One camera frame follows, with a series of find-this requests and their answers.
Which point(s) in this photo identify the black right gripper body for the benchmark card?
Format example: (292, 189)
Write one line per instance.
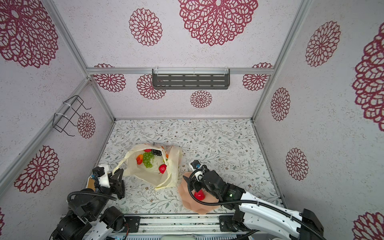
(203, 182)

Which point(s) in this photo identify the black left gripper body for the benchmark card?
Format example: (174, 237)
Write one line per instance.
(115, 187)

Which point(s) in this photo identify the dark red apple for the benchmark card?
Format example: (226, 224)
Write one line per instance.
(162, 168)

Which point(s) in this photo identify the cream plastic bag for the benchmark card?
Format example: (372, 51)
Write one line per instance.
(172, 156)

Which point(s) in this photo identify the red yellow peach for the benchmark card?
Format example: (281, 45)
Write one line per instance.
(140, 159)

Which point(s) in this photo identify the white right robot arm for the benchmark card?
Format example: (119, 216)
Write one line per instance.
(252, 214)

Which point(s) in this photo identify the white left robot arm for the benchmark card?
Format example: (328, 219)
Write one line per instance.
(88, 217)

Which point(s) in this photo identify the white wooden-top box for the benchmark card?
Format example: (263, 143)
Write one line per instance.
(91, 184)

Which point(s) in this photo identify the green grape bunch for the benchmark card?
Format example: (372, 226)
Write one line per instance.
(148, 158)

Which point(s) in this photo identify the dark purple grape bunch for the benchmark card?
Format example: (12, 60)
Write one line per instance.
(157, 152)

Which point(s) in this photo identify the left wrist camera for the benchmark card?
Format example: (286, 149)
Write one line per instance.
(100, 176)

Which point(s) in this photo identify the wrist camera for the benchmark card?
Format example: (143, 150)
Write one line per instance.
(100, 176)
(196, 168)

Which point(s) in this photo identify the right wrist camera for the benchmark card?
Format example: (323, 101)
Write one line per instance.
(196, 168)

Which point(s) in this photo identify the black wire wall rack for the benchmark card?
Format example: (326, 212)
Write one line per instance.
(62, 119)

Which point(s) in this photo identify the grey wall shelf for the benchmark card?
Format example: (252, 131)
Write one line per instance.
(191, 79)

